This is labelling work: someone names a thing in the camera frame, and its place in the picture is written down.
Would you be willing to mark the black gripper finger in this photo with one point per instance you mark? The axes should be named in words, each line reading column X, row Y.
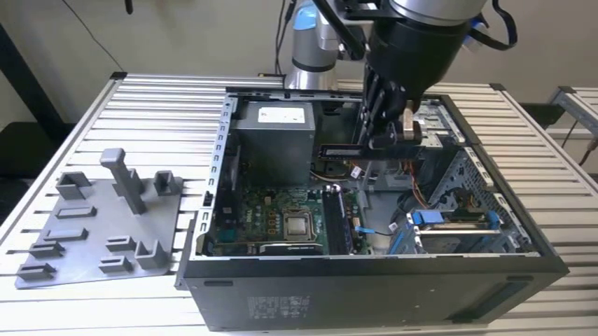
column 381, row 133
column 412, row 126

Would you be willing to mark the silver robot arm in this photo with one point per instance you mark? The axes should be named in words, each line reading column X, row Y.
column 309, row 52

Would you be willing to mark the black RAM slot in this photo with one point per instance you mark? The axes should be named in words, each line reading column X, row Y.
column 346, row 224

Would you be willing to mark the grey metal drive cage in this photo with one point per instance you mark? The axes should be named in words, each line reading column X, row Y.
column 381, row 175

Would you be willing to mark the black table corner cap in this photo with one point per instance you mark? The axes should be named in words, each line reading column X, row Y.
column 500, row 87
column 567, row 89
column 119, row 75

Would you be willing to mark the grey power supply unit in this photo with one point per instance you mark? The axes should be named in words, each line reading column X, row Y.
column 276, row 154

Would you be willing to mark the hard disk in blue carrier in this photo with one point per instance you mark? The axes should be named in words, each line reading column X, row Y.
column 428, row 217

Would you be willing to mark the black box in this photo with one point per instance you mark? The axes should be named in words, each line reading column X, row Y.
column 543, row 115

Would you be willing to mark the CPU socket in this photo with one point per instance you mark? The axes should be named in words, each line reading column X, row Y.
column 294, row 211

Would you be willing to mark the silver CPU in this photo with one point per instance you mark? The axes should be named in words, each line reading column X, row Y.
column 300, row 227

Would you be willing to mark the green motherboard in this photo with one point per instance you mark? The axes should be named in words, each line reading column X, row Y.
column 254, row 210

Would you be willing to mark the aluminium side table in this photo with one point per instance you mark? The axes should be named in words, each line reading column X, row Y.
column 580, row 105

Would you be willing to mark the black graphics card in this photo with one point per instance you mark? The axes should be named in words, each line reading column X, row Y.
column 290, row 249

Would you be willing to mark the black PC case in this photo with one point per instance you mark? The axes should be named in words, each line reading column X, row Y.
column 328, row 297

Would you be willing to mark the grey plastic parts rack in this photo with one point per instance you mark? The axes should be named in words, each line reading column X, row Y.
column 107, row 227

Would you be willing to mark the small silver wrist camera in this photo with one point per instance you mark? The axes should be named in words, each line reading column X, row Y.
column 474, row 35

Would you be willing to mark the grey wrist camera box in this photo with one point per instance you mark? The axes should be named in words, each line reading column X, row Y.
column 360, row 8

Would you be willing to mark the black wall hanging rod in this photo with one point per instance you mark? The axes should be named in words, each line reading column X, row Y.
column 129, row 6

